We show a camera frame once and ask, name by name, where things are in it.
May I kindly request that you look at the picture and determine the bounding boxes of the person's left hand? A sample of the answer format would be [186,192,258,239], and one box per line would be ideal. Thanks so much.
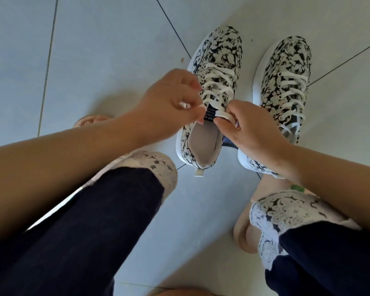
[125,68,207,145]

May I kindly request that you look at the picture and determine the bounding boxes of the person's left forearm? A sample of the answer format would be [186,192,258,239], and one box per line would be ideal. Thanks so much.
[0,117,139,250]

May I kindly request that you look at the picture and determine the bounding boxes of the person's leg navy trousers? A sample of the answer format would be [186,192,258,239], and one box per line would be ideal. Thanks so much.
[249,190,370,296]
[0,150,178,296]

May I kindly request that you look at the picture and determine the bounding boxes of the person's left leg navy trousers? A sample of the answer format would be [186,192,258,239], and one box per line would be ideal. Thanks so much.
[0,150,178,296]

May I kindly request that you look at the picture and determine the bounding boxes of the person's right leg navy trousers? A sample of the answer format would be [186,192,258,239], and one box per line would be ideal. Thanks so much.
[249,190,370,296]

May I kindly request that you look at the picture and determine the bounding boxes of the person's right forearm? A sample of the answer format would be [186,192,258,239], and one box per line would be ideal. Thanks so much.
[279,146,370,238]

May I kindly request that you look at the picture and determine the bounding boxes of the person's right hand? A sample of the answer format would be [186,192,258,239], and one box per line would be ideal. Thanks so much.
[214,99,296,176]

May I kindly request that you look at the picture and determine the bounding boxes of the bright white shoelace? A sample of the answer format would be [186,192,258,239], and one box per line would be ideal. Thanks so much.
[277,70,310,141]
[200,62,238,127]

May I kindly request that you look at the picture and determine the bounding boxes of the pink slipper with green charm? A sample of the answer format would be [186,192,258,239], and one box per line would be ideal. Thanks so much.
[233,175,315,255]

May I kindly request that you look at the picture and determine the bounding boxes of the floral sneaker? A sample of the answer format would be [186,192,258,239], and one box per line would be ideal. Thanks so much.
[237,35,312,180]
[175,26,243,177]

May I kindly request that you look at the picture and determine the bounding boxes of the pink slipper with white charms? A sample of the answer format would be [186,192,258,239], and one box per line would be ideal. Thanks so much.
[72,115,115,128]

